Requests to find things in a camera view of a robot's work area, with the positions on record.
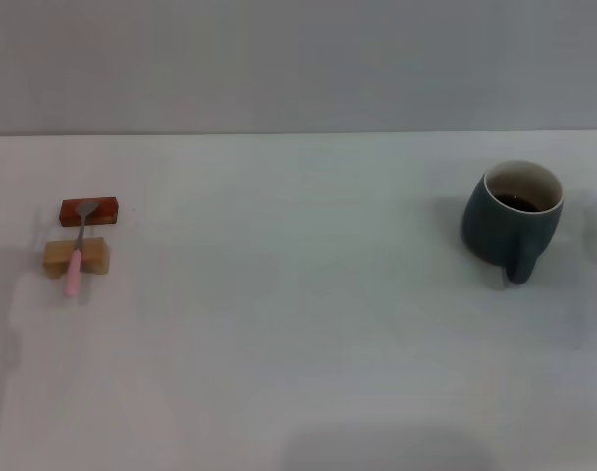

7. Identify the dark grey ceramic mug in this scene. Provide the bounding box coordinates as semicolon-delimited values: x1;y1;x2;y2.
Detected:
459;159;565;285

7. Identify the pink handled metal spoon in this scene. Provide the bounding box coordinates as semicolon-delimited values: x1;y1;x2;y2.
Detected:
63;200;101;297

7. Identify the dark coffee liquid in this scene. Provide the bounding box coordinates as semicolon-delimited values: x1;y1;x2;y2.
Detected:
492;193;550;214

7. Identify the light wooden spoon rest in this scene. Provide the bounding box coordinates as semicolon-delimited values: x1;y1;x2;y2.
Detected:
42;236;111;281

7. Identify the red-brown wooden block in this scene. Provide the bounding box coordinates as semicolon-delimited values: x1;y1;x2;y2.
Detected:
59;196;121;229

